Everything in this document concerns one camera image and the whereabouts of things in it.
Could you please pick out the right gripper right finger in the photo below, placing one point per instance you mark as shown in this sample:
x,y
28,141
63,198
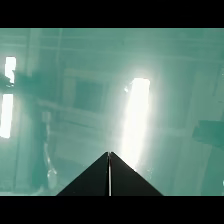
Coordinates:
x,y
128,182

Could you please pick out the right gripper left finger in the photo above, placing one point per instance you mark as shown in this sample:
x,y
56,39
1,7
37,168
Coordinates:
x,y
93,181

